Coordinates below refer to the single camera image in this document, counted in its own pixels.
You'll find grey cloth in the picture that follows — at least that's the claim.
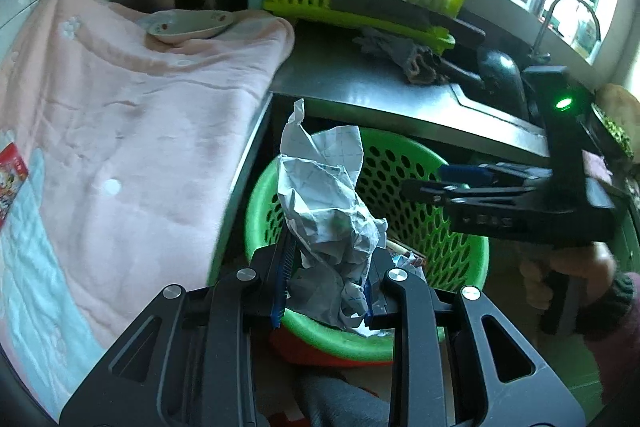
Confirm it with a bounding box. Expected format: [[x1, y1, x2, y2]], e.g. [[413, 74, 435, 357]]
[[295, 372, 391, 427]]

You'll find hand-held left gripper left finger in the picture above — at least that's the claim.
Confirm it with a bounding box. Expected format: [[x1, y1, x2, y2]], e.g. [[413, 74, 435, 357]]
[[59, 227, 296, 427]]

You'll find bowl of green vegetables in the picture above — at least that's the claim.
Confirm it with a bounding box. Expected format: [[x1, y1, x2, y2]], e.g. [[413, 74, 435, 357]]
[[590, 84, 636, 162]]

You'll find metal faucet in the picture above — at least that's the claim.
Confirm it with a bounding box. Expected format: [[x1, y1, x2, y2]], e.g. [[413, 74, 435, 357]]
[[530, 0, 601, 62]]

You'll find pink blanket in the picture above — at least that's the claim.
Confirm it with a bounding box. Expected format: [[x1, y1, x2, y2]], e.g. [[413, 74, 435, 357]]
[[0, 0, 296, 408]]

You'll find green plastic basket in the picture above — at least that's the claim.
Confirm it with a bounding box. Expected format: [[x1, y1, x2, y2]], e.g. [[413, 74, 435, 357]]
[[207, 127, 491, 364]]

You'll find person's right hand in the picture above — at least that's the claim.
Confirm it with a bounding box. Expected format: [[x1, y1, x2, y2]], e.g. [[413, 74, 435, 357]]
[[520, 242, 618, 313]]

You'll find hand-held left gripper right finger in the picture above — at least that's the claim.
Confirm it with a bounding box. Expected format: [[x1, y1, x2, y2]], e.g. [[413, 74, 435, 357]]
[[364, 252, 586, 427]]

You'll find white ceramic bowl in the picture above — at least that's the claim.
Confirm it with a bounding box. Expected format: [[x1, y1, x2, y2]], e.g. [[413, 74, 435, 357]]
[[136, 9, 236, 44]]

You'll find grey rag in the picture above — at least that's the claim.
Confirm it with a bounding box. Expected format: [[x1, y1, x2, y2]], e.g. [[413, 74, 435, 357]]
[[355, 27, 451, 85]]

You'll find large cleaver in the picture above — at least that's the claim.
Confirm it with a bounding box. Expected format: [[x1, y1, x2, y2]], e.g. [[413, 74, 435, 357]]
[[330, 0, 486, 48]]

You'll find red snack packet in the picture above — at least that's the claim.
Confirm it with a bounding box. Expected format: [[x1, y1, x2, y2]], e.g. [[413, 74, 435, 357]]
[[0, 143, 28, 228]]

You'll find black pot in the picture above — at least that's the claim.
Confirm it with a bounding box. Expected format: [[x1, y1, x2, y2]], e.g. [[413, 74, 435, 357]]
[[477, 49, 528, 118]]

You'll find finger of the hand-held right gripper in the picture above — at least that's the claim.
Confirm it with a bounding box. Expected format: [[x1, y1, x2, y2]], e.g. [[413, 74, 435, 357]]
[[437, 162, 551, 188], [402, 178, 551, 245]]

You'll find white paper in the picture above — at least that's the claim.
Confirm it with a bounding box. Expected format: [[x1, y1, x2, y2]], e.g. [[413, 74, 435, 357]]
[[276, 98, 390, 332]]

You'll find person's right forearm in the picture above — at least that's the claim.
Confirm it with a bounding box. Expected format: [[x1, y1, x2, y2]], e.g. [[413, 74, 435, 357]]
[[575, 272, 640, 408]]

